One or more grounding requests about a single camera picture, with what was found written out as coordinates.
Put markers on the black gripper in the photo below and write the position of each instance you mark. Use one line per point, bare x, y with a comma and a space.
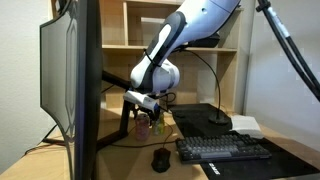
145, 109

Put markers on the pink soda can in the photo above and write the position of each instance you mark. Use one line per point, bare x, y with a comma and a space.
142, 128

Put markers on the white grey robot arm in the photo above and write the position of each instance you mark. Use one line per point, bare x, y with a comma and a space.
173, 40

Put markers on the yellow soda can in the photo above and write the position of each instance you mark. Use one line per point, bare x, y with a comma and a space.
160, 126

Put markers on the black angular monitor stand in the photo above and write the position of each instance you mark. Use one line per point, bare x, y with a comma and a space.
126, 113

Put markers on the black computer mouse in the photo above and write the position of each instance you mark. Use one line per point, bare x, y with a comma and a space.
161, 160

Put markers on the black desk mat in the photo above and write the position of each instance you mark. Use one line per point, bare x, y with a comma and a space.
200, 120

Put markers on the curved black computer monitor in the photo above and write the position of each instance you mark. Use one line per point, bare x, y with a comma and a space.
83, 86

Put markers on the light wooden cubby shelf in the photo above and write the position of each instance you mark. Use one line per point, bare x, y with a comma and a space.
200, 73

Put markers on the black gooseneck desk lamp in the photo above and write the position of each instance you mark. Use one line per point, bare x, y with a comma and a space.
218, 118

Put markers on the grey black mechanical keyboard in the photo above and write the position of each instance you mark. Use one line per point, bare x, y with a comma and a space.
221, 148

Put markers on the black zipper pouch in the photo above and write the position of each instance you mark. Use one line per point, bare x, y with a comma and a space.
210, 40

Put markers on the white folded paper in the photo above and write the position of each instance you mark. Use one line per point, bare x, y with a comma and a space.
246, 126

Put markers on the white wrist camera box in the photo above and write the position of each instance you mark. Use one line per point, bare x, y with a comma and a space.
141, 99

